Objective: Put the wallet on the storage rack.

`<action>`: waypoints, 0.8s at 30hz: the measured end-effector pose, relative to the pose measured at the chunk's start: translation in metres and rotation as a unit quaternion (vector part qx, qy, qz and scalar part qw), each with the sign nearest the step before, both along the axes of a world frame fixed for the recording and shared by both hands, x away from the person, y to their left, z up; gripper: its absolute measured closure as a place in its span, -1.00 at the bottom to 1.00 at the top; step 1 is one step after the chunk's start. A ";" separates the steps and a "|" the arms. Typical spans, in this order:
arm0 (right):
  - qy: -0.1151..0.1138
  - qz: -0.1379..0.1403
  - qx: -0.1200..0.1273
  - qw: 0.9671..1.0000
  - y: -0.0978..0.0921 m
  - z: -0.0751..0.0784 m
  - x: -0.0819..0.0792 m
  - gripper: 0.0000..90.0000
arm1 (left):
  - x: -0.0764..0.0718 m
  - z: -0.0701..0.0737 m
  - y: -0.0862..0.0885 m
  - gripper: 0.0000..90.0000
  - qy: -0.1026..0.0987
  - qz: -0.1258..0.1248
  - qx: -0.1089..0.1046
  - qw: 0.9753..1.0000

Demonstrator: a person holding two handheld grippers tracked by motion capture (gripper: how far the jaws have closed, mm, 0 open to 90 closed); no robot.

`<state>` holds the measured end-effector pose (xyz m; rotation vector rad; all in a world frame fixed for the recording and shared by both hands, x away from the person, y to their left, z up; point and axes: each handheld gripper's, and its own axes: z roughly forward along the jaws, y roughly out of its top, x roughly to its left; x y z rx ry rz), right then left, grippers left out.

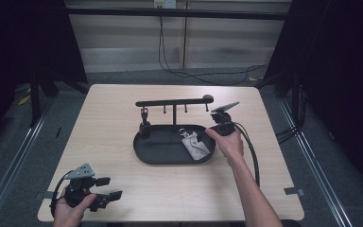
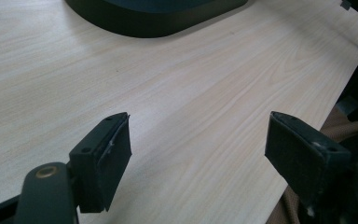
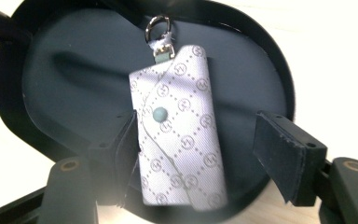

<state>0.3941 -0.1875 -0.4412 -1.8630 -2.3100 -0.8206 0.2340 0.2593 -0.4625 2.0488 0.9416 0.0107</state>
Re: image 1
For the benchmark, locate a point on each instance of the white patterned key pouch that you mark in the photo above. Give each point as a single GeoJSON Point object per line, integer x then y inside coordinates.
{"type": "Point", "coordinates": [195, 148]}

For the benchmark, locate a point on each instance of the yellow floor tape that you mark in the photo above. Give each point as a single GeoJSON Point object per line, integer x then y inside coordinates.
{"type": "Point", "coordinates": [23, 100]}

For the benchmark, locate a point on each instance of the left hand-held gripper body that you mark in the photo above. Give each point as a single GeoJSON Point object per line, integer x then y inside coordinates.
{"type": "Point", "coordinates": [80, 189]}

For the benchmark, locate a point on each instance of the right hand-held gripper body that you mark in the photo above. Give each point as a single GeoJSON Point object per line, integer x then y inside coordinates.
{"type": "Point", "coordinates": [223, 121]}

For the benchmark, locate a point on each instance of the black metal stand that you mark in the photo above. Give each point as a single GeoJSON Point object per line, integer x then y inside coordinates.
{"type": "Point", "coordinates": [34, 104]}

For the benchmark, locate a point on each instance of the black curtain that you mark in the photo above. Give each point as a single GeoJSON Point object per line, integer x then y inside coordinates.
{"type": "Point", "coordinates": [343, 78]}
{"type": "Point", "coordinates": [19, 41]}

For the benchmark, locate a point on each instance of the white wall socket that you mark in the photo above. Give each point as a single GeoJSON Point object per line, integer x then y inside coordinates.
{"type": "Point", "coordinates": [164, 3]}

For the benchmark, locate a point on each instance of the person's right hand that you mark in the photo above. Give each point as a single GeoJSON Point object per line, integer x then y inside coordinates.
{"type": "Point", "coordinates": [231, 146]}

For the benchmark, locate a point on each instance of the black key rack with tray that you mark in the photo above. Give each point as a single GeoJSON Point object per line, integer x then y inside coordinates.
{"type": "Point", "coordinates": [164, 151]}

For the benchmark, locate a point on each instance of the person's left hand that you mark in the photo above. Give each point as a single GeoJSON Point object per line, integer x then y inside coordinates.
{"type": "Point", "coordinates": [71, 216]}

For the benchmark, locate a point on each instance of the black horizontal frame bar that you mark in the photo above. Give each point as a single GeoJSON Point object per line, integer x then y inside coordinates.
{"type": "Point", "coordinates": [123, 12]}

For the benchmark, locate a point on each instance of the grey tape piece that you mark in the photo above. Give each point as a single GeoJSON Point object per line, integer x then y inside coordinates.
{"type": "Point", "coordinates": [293, 190]}
{"type": "Point", "coordinates": [45, 194]}

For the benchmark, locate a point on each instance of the aluminium floor rail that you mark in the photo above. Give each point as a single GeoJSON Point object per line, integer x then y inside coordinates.
{"type": "Point", "coordinates": [318, 170]}
{"type": "Point", "coordinates": [12, 170]}

